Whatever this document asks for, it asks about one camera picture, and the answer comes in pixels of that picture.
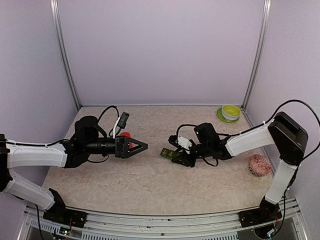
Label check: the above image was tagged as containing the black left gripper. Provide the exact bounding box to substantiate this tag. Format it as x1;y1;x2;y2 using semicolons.
84;135;148;159

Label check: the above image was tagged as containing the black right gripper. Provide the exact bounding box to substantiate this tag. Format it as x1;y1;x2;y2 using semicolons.
171;142;212;167

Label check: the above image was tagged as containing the green pill organizer box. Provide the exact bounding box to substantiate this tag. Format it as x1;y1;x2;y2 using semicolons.
160;148;179;160

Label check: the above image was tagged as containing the orange pill bottle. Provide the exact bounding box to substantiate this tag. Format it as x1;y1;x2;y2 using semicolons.
119;132;133;149

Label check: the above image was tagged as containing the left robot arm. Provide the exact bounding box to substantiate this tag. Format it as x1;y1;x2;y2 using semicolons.
0;112;148;223

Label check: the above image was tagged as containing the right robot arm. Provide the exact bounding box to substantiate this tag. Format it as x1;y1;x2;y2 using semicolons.
168;108;319;222

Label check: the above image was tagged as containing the green plate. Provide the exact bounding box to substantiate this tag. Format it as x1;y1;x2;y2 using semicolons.
216;107;240;124

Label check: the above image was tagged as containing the lime green bowl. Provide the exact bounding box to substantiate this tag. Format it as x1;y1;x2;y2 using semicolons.
221;104;241;117

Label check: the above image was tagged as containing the white bowl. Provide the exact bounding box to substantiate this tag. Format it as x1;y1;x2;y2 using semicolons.
221;110;241;121

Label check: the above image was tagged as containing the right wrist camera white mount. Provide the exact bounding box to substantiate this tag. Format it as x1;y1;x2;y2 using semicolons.
177;135;196;154

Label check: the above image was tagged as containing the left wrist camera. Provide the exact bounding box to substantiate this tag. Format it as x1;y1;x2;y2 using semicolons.
112;112;130;138

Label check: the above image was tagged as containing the front aluminium rail base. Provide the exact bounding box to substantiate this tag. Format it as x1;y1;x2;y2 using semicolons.
17;197;308;240

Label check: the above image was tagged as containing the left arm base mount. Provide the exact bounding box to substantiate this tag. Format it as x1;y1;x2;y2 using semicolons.
43;188;88;229

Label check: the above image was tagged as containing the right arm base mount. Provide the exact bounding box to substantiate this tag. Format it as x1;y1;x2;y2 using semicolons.
238;197;282;228

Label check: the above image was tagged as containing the left aluminium frame post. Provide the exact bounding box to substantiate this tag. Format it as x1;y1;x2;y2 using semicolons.
49;0;82;111

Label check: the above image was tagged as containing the aluminium frame post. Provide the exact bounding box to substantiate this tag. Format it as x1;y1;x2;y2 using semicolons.
49;0;82;111
241;0;272;111

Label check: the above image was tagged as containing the right aluminium frame post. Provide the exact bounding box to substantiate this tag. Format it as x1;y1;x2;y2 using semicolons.
241;0;272;111

